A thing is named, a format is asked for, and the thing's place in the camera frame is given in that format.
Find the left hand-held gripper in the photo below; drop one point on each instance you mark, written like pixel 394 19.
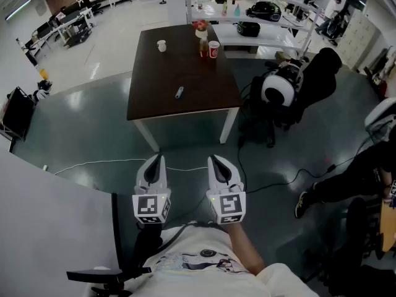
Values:
pixel 145 204

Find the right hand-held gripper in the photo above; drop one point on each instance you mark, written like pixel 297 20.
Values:
pixel 230 204

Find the person's left forearm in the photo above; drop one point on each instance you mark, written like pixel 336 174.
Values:
pixel 148 246

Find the person's right forearm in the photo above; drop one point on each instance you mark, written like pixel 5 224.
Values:
pixel 244 249

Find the person's white printed shirt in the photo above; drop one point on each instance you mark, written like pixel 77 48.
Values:
pixel 198 277

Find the dark brown table white legs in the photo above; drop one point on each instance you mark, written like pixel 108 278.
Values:
pixel 173 73

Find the white round helmet device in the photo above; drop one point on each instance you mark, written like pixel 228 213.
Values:
pixel 278 82

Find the black chest-mounted device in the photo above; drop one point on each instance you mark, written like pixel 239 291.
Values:
pixel 96 275

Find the white partition panel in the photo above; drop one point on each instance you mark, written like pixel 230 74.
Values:
pixel 46 227

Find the red and white paper cup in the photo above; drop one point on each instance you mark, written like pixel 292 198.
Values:
pixel 213 50

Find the amber drink bottle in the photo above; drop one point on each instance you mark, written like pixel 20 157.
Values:
pixel 204 49

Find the white mug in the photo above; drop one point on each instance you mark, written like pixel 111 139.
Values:
pixel 161 45

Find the cardboard box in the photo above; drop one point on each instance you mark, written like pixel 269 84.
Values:
pixel 283 55

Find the white shelving unit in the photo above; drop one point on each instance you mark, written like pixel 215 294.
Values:
pixel 247 42

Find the black office chair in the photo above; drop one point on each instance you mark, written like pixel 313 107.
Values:
pixel 321 79

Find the black screen on cart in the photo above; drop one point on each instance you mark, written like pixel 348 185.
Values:
pixel 18 113

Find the white pot of red flowers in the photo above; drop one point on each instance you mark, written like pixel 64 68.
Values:
pixel 201 29

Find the yellow bin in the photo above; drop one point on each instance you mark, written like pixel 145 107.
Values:
pixel 42 74

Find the black round-ended speaker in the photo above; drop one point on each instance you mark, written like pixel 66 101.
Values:
pixel 247 29

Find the teal spray bottle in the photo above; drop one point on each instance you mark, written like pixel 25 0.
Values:
pixel 237 11

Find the green and yellow bottle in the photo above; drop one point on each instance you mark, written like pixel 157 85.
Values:
pixel 224 9

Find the row of office desks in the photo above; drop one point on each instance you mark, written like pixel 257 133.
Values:
pixel 62 26

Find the grey lockers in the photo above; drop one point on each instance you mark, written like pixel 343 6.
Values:
pixel 359 39

